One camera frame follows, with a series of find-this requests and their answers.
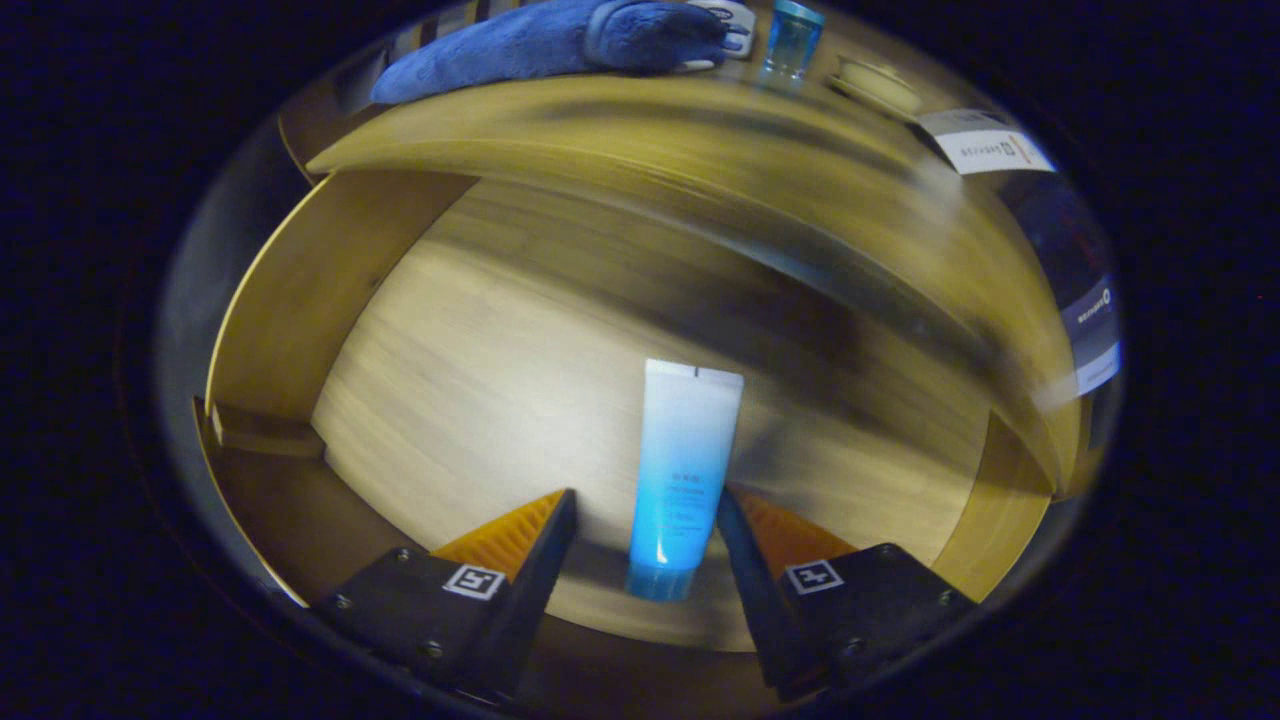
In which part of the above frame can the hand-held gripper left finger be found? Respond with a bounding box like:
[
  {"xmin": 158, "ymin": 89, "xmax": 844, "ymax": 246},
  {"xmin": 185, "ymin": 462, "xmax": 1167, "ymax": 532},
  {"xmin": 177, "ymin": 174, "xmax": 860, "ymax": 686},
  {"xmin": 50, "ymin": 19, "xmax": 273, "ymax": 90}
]
[{"xmin": 312, "ymin": 488, "xmax": 579, "ymax": 706}]

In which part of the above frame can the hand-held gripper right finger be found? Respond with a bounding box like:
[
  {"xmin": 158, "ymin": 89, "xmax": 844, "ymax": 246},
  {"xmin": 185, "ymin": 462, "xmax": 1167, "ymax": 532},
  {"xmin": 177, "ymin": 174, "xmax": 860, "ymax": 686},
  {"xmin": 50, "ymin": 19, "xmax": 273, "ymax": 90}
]
[{"xmin": 716, "ymin": 487, "xmax": 979, "ymax": 701}]

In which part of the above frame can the blue and white tube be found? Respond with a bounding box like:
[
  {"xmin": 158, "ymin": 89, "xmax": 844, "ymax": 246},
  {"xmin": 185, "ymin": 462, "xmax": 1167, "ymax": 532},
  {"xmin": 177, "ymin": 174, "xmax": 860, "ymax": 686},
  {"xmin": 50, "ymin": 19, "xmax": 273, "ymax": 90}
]
[{"xmin": 625, "ymin": 358, "xmax": 746, "ymax": 603}]

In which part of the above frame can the wooden cabinet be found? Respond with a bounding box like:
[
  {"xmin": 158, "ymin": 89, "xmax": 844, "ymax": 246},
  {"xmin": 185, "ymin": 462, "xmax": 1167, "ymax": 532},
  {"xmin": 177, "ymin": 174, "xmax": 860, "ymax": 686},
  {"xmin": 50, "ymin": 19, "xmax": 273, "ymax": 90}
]
[{"xmin": 275, "ymin": 0, "xmax": 1121, "ymax": 501}]

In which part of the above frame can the wooden countertop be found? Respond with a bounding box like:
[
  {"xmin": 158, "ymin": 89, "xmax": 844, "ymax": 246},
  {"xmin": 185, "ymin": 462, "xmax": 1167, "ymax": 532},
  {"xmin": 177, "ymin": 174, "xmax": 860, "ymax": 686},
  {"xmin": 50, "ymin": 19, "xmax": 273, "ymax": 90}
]
[{"xmin": 280, "ymin": 20, "xmax": 1091, "ymax": 491}]

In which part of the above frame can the lavender book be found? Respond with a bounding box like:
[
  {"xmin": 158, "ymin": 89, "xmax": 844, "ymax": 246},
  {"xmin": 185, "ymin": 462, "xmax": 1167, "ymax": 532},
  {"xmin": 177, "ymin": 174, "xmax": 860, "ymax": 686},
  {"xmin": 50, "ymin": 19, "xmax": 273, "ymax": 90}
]
[{"xmin": 1075, "ymin": 340, "xmax": 1123, "ymax": 396}]

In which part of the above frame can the dark blue book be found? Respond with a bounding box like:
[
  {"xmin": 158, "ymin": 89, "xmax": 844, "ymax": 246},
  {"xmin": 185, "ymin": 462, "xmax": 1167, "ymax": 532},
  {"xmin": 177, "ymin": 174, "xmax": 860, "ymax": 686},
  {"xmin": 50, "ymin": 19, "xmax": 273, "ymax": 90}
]
[{"xmin": 1000, "ymin": 170, "xmax": 1119, "ymax": 351}]

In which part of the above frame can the white book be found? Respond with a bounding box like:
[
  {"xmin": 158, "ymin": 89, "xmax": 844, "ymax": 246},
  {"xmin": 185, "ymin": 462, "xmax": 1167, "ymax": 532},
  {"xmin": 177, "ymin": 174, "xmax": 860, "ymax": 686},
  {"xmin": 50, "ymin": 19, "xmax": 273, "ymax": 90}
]
[{"xmin": 915, "ymin": 108, "xmax": 1058, "ymax": 177}]

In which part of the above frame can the beige lidded teacup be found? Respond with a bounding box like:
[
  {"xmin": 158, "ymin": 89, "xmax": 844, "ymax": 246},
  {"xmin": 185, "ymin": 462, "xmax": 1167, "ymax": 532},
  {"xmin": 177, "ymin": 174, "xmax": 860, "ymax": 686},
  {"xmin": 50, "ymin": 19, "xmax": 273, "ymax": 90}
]
[{"xmin": 828, "ymin": 53, "xmax": 926, "ymax": 119}]

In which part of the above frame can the blue folded towel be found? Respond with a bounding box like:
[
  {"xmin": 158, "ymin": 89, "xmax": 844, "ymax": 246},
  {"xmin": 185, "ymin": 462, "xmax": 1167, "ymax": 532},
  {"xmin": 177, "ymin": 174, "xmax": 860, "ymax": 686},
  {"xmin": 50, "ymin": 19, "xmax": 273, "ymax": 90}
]
[{"xmin": 370, "ymin": 0, "xmax": 729, "ymax": 106}]

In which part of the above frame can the clear blue bottle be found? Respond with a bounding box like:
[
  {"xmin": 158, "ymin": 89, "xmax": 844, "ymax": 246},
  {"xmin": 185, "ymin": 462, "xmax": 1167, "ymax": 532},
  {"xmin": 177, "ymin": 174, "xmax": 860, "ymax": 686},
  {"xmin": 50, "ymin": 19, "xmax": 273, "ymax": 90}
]
[{"xmin": 762, "ymin": 0, "xmax": 826, "ymax": 81}]

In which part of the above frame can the white bottle with blue cap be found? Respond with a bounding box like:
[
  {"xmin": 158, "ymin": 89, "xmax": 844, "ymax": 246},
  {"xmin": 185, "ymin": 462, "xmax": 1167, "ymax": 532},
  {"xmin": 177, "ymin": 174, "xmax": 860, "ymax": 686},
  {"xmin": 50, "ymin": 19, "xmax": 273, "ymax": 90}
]
[{"xmin": 690, "ymin": 0, "xmax": 758, "ymax": 59}]

